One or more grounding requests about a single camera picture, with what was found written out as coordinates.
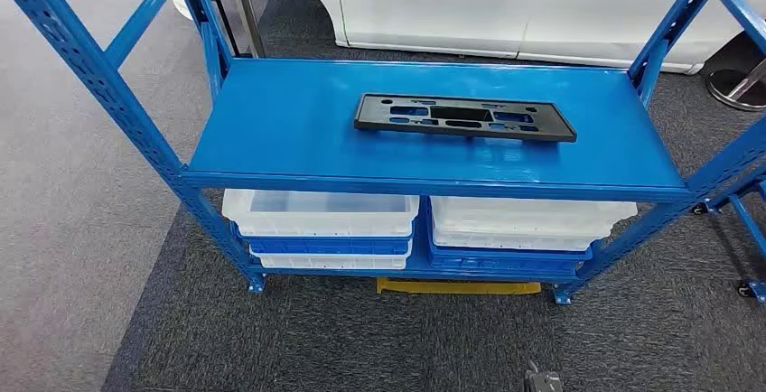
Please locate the black plastic panel part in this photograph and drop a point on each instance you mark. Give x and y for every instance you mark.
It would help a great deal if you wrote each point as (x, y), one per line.
(374, 119)

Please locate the chrome stanchion post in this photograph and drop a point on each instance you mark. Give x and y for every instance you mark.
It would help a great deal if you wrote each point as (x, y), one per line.
(727, 87)
(245, 12)

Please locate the blue metal shelf rack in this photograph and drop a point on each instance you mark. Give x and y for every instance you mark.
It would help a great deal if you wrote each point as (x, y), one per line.
(359, 108)

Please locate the white car body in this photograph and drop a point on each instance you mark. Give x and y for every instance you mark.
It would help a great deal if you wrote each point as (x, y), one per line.
(449, 0)

